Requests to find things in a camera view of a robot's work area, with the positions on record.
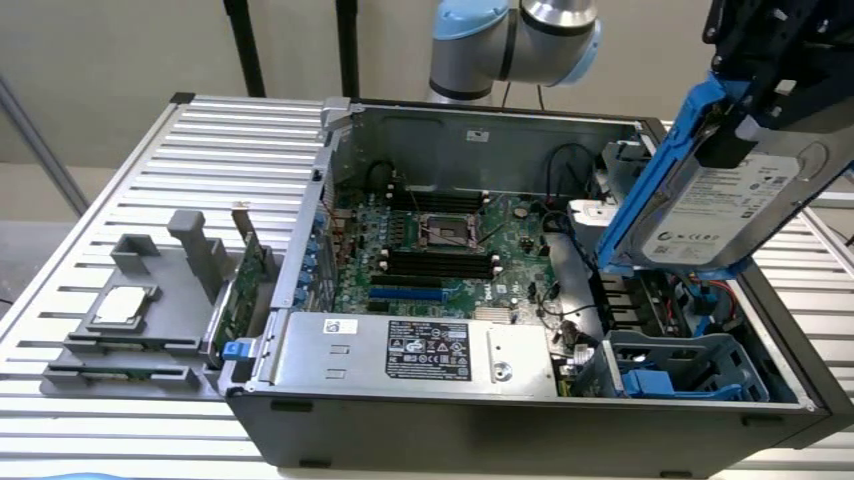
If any grey parts rack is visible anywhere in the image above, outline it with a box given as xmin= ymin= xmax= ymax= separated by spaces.
xmin=39 ymin=209 xmax=232 ymax=399

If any black stand pole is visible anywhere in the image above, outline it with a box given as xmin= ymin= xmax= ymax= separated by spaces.
xmin=333 ymin=0 xmax=363 ymax=100
xmin=225 ymin=0 xmax=269 ymax=99

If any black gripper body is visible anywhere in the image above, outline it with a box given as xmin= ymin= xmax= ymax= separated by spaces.
xmin=699 ymin=0 xmax=854 ymax=135

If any grey disk bay cage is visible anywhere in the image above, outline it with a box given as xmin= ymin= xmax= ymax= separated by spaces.
xmin=571 ymin=328 xmax=779 ymax=402

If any red wire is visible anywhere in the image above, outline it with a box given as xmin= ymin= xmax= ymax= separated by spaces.
xmin=691 ymin=278 xmax=736 ymax=302

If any black expansion slot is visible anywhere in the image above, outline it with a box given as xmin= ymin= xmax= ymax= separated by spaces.
xmin=369 ymin=275 xmax=447 ymax=290
xmin=368 ymin=300 xmax=443 ymax=314

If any green motherboard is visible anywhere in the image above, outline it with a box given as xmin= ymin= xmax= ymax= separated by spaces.
xmin=319 ymin=192 xmax=563 ymax=327

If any short black wire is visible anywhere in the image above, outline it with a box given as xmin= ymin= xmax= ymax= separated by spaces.
xmin=365 ymin=160 xmax=396 ymax=194

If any blue expansion slot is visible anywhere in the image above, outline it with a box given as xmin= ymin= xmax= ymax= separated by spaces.
xmin=368 ymin=287 xmax=447 ymax=302

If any silver CPU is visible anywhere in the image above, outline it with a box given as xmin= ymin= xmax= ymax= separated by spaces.
xmin=91 ymin=286 xmax=160 ymax=327

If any silver power supply unit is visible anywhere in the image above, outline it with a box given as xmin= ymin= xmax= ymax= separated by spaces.
xmin=269 ymin=312 xmax=559 ymax=399

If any blue cloth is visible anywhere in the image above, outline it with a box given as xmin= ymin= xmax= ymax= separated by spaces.
xmin=0 ymin=470 xmax=103 ymax=480

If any open black PC case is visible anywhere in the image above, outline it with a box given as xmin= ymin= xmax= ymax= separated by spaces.
xmin=219 ymin=97 xmax=835 ymax=469

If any black RAM slot bank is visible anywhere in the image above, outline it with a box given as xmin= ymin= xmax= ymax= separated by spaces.
xmin=388 ymin=187 xmax=486 ymax=215
xmin=384 ymin=249 xmax=500 ymax=277

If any aluminium frame post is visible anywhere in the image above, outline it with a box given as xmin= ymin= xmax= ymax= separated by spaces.
xmin=0 ymin=74 xmax=89 ymax=217

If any metal disk bay bracket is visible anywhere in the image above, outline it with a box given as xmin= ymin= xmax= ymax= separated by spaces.
xmin=564 ymin=139 xmax=656 ymax=237

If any green graphics card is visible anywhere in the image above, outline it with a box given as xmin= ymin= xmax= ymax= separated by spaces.
xmin=199 ymin=199 xmax=279 ymax=359

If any blue disk bay latch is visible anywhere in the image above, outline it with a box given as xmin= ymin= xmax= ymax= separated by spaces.
xmin=615 ymin=368 xmax=676 ymax=400

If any blue wire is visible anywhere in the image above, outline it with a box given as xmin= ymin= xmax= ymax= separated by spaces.
xmin=684 ymin=277 xmax=711 ymax=313

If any hard disk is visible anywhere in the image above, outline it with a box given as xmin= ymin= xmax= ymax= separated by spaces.
xmin=595 ymin=69 xmax=854 ymax=279

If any CPU socket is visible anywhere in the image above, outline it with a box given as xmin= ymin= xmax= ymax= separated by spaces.
xmin=412 ymin=213 xmax=484 ymax=252

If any black looped wire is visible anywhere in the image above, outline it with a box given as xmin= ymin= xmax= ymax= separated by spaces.
xmin=542 ymin=143 xmax=607 ymax=202

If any green RAM stick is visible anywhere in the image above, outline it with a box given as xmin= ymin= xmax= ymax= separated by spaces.
xmin=48 ymin=365 xmax=189 ymax=383

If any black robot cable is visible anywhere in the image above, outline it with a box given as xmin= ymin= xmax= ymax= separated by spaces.
xmin=498 ymin=81 xmax=547 ymax=110

